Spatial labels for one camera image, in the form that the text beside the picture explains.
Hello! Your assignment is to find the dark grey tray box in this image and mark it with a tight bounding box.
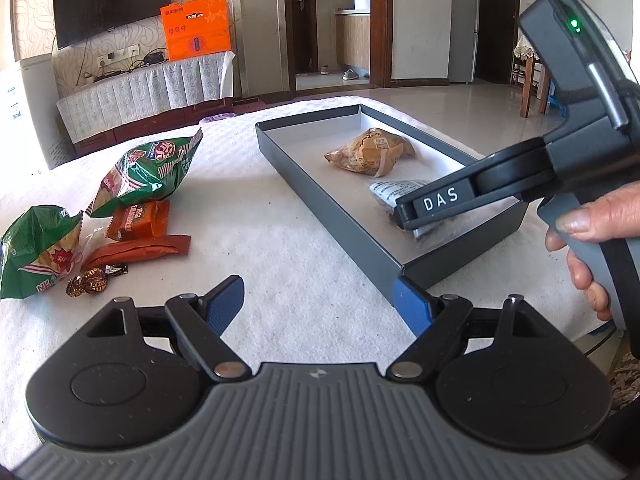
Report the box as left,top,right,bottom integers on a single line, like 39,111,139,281
256,104,526,298

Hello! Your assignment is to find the orange wafer bar long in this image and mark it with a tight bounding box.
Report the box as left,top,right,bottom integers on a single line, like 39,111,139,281
81,235,191,271

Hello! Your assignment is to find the person right hand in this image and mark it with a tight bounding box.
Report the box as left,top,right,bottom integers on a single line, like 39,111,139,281
537,182,639,333

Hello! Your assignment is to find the green chip bag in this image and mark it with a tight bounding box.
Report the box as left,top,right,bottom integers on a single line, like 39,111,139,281
86,129,204,218
1,205,84,299

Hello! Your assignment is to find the dining table with lace cloth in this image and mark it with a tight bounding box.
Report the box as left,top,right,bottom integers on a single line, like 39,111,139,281
510,34,551,118

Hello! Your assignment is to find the white printed snack packet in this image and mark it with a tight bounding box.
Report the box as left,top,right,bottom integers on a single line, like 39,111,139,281
368,178,452,241

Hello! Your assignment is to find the white quilted table cover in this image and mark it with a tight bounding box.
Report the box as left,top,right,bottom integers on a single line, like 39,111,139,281
1,98,601,468

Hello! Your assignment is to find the grey refrigerator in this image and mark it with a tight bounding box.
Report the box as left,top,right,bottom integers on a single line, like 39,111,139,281
448,0,480,84

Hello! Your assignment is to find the tv cabinet with lace cloth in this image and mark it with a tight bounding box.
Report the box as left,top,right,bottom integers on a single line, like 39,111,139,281
56,51,235,156

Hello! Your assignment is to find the green chip bag far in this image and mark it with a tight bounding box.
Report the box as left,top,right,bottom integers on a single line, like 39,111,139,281
86,129,204,218

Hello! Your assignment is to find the gold foil candy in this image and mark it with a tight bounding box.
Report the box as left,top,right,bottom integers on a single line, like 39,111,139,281
65,263,128,298

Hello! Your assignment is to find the orange gift box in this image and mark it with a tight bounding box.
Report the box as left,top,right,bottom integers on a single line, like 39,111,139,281
160,0,231,62

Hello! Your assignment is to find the orange wafer packet square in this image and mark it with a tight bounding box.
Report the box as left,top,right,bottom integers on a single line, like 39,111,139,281
105,200,170,242

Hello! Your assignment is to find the green chip bag near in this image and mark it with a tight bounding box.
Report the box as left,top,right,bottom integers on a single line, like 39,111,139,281
1,205,84,299

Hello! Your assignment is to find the brown gold snack packet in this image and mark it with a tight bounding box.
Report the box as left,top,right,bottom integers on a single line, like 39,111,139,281
324,128,416,178

